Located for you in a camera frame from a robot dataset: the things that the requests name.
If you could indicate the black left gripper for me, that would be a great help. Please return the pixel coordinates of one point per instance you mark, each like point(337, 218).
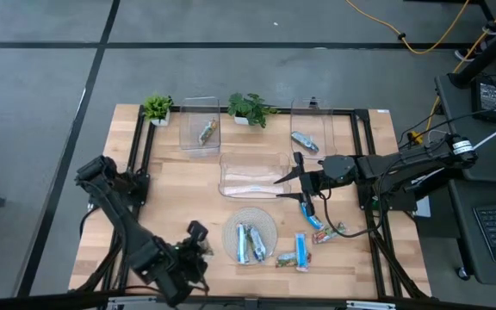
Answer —
point(175, 271)

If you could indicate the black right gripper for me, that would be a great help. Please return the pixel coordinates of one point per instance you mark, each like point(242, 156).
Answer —
point(319, 180)

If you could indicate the bright blue granola bar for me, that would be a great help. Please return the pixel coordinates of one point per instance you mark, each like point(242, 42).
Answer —
point(301, 247)
point(315, 221)

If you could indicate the pale blue white granola bar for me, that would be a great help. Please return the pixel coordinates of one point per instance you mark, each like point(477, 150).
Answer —
point(242, 243)

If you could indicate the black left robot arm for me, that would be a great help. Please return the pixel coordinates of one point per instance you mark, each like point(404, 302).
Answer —
point(119, 219)

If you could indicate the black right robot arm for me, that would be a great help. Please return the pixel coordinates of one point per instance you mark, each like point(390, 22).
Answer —
point(403, 165)

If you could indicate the red green granola bar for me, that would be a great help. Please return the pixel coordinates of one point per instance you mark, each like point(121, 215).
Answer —
point(327, 234)
point(286, 259)

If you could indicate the clear plastic bin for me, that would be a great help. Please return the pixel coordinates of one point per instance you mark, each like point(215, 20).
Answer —
point(254, 176)
point(317, 120)
point(190, 129)

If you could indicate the round woven grey mat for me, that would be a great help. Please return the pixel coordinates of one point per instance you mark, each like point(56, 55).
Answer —
point(269, 224)

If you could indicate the leafy plant in white pot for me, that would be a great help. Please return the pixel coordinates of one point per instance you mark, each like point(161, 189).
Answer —
point(248, 107)

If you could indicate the grass plant in white pot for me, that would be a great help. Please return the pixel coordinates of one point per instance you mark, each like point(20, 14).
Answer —
point(157, 107)

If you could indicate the desk caster wheel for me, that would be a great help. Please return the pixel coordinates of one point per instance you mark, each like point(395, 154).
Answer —
point(461, 273)

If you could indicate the dark grey side desk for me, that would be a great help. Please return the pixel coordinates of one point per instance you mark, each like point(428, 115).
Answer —
point(489, 181)

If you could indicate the black power adapter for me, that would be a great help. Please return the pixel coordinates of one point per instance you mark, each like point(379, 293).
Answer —
point(487, 99)

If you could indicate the black desk leg beam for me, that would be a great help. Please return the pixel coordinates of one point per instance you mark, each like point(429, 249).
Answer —
point(485, 56)

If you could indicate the black aluminium table frame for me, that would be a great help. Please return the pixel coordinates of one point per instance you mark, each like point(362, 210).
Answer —
point(284, 110)

